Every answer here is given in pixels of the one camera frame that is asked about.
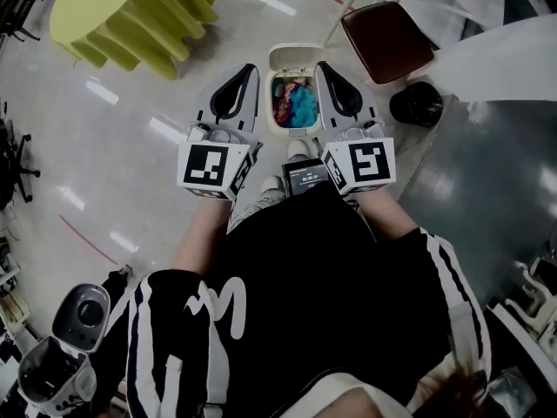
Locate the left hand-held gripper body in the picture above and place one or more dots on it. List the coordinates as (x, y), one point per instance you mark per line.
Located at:
(204, 168)

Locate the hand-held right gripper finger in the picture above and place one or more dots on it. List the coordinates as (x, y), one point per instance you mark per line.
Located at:
(323, 111)
(370, 111)

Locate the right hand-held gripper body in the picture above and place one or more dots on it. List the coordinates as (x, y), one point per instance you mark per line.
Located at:
(370, 163)

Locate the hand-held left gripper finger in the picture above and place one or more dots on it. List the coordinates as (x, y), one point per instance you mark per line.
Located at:
(252, 111)
(201, 109)

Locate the cream lidded trash bin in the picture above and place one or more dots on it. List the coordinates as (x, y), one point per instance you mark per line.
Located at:
(291, 59)

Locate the person's left forearm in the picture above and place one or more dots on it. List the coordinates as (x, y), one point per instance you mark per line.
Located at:
(200, 233)

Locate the person's right forearm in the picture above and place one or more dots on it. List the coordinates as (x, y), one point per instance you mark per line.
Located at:
(387, 211)

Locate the blue fluffy cloth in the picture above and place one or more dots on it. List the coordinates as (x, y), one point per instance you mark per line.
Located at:
(304, 105)

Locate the red patterned cloth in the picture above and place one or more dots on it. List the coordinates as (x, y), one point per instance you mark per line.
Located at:
(283, 100)

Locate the black bagged waste bin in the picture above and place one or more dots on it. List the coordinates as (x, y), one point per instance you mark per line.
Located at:
(415, 105)

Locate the light ripped jeans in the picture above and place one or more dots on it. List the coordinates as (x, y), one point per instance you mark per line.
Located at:
(252, 209)

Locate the small black screen device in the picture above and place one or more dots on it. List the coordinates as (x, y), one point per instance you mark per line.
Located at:
(306, 177)

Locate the brown seat wooden chair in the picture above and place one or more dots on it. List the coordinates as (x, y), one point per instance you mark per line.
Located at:
(387, 37)

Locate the yellow-green cloth round table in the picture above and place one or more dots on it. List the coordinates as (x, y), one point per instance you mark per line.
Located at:
(100, 11)

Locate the white square pillar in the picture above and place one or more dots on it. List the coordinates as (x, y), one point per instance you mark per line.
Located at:
(500, 59)

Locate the black white striped shirt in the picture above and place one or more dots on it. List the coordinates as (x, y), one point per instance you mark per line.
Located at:
(304, 298)

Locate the grey hand-held device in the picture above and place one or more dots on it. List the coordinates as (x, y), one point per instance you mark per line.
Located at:
(82, 312)

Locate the black office chair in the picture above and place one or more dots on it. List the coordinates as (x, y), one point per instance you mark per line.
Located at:
(13, 163)
(22, 2)

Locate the white chair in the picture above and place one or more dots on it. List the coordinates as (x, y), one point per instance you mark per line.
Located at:
(533, 298)

